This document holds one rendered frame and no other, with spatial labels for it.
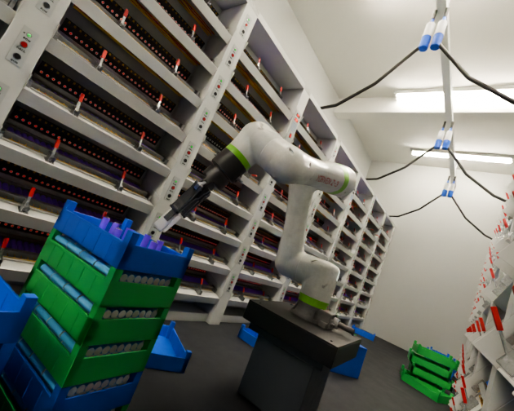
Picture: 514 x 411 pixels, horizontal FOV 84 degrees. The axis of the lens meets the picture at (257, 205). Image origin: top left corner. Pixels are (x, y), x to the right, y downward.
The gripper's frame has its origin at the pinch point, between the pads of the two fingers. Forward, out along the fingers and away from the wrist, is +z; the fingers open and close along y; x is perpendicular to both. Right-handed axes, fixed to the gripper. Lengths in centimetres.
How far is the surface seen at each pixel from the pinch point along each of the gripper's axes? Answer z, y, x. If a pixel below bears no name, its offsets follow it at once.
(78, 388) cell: 33.2, -17.1, -18.5
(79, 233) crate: 15.2, -12.9, 8.4
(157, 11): -50, 24, 75
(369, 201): -159, 279, -79
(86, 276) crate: 17.7, -17.8, -2.3
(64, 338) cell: 29.0, -17.6, -8.7
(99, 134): 1, 25, 50
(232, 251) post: 0, 112, -14
